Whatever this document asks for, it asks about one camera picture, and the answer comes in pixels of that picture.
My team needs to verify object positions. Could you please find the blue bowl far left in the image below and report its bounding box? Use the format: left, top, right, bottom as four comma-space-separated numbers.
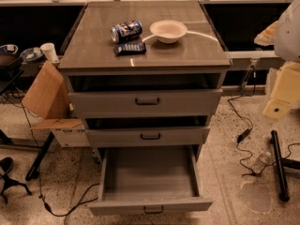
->
0, 44, 18, 54

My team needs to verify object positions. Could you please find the black table leg left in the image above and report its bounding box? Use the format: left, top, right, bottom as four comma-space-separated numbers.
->
25, 133, 54, 181

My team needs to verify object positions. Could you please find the brown cardboard box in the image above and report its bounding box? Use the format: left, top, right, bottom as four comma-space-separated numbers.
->
22, 61, 90, 147

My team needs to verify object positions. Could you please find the white paper cup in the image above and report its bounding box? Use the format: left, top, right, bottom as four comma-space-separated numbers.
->
40, 42, 59, 64

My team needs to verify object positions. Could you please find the black floor cable left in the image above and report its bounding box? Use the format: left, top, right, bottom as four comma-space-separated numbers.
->
3, 87, 101, 218

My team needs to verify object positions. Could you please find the grey top drawer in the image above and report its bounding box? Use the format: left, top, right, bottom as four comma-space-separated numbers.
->
68, 74, 221, 118

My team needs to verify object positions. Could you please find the grey open bottom drawer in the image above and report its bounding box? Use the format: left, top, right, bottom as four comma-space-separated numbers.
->
89, 145, 212, 216

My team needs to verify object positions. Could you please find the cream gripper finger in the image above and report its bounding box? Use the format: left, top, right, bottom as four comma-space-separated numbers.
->
262, 62, 300, 120

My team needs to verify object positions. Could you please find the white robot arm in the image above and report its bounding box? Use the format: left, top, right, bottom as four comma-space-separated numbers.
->
254, 0, 300, 119

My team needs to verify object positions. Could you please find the blue plate with food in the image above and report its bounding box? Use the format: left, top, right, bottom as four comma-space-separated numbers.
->
21, 47, 44, 63

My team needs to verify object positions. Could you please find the white paper bowl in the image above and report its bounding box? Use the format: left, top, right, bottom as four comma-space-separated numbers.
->
150, 20, 188, 44

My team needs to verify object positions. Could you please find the black power adapter cable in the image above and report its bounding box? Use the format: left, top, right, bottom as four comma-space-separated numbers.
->
227, 64, 261, 178

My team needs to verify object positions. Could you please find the grey drawer cabinet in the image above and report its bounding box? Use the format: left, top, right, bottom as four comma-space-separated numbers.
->
57, 0, 233, 161

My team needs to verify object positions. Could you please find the clear plastic water bottle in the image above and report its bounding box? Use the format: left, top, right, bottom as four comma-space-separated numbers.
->
252, 151, 271, 174

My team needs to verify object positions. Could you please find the black tripod foot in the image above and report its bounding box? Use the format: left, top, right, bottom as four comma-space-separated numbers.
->
0, 174, 32, 203

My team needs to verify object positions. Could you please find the grey middle drawer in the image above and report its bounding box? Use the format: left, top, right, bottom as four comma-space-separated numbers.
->
86, 116, 210, 147

